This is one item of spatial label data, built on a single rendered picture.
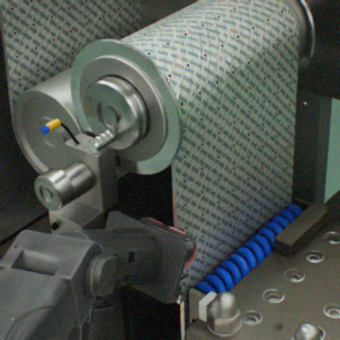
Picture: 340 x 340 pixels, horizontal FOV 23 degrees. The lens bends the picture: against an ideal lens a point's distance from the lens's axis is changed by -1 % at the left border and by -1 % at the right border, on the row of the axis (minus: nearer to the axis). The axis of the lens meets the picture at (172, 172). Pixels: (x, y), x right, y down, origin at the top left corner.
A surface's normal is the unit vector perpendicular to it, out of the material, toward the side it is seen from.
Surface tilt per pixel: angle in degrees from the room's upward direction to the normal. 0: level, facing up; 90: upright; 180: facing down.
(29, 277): 5
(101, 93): 90
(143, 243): 46
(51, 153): 90
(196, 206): 90
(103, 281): 89
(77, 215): 0
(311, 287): 0
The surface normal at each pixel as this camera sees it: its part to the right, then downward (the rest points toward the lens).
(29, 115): -0.62, 0.44
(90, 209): -0.03, -0.85
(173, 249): -0.56, -0.04
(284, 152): 0.79, 0.31
